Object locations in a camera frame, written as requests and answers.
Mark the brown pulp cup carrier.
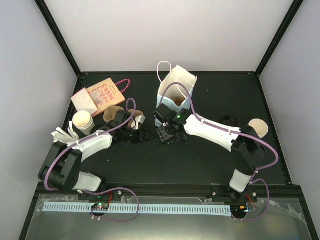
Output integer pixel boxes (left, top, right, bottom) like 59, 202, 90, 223
172, 96, 186, 107

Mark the light blue paper bag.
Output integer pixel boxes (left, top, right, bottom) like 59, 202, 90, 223
156, 61, 198, 113

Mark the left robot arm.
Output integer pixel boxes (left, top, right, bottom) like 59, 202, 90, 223
38, 109, 153, 193

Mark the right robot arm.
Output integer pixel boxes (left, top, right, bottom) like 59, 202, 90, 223
154, 103, 266, 193

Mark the black coffee lid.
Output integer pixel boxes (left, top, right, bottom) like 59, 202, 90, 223
220, 116, 238, 127

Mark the white pink-edged napkin pack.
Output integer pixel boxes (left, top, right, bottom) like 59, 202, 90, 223
70, 88, 98, 116

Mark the brown Cakes paper bag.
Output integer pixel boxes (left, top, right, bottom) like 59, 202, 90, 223
86, 78, 131, 117

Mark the left paper cup stack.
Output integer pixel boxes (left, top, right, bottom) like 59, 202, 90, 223
72, 110, 95, 136

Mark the paper cup stack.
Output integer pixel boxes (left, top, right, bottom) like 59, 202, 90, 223
248, 118, 269, 139
72, 110, 95, 136

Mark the right paper cup stack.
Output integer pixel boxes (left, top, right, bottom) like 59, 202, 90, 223
248, 118, 269, 139

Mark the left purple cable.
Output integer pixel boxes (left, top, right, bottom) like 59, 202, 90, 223
43, 97, 137, 192

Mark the purple cable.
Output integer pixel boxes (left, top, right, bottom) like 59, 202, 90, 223
158, 82, 279, 181
43, 97, 137, 192

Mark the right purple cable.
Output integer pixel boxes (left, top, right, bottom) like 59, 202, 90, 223
158, 82, 279, 181

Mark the light blue slotted cable duct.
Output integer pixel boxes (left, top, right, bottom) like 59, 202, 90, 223
42, 202, 231, 217

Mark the black right frame post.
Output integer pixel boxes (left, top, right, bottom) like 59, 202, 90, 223
255, 0, 304, 77

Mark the black frame post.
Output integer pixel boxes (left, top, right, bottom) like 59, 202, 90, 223
33, 0, 83, 77
255, 0, 304, 77

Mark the black left frame post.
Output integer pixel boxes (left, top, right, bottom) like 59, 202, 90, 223
33, 0, 83, 77

